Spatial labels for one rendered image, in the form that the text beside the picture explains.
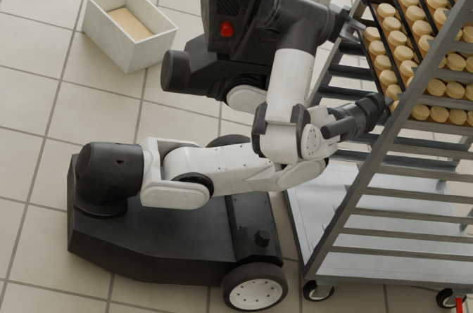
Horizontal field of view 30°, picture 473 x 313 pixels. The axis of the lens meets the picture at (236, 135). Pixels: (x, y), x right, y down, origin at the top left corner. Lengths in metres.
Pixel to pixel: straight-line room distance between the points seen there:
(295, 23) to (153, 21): 1.57
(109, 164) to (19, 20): 1.11
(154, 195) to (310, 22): 0.83
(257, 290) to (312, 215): 0.35
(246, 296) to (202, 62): 0.79
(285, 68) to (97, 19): 1.58
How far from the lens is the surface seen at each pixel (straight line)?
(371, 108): 2.27
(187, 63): 2.31
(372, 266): 2.85
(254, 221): 2.73
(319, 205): 2.94
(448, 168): 3.21
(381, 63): 2.49
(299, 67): 1.92
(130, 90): 3.29
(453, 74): 2.27
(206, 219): 2.72
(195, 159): 2.61
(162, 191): 2.55
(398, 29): 2.51
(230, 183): 2.63
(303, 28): 1.95
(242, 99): 2.33
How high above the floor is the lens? 2.17
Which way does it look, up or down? 42 degrees down
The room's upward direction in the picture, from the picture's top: 23 degrees clockwise
